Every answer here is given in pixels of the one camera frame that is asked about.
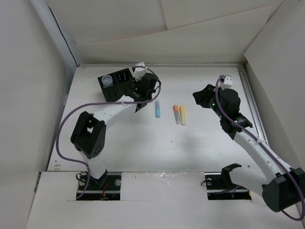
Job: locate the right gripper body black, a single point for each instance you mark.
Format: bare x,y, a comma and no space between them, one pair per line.
213,103

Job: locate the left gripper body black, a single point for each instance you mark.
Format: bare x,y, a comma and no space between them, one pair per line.
137,82

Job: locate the blue highlighter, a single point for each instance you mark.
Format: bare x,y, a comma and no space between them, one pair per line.
157,108

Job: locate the orange highlighter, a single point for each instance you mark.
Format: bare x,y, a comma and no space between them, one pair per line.
177,114

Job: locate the clear jar of paper clips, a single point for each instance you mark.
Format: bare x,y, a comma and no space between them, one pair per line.
107,81

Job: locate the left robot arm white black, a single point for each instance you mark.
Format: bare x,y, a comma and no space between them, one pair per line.
124,96

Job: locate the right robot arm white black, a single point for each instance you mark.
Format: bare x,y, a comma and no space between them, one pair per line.
280,185

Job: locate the black two-compartment organizer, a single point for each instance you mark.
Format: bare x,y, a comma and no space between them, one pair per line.
123,85

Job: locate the yellow highlighter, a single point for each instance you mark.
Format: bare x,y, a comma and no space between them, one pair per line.
182,114

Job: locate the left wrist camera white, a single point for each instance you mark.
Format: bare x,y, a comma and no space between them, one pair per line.
139,70

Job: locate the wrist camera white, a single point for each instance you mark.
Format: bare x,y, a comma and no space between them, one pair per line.
139,70
225,81

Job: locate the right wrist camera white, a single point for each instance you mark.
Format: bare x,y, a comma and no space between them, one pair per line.
225,81

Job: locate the aluminium rail right side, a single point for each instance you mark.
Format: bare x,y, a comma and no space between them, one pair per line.
256,119

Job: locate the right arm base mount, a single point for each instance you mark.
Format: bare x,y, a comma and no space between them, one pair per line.
220,188

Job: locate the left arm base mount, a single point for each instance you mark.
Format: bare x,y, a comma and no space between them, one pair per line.
110,191

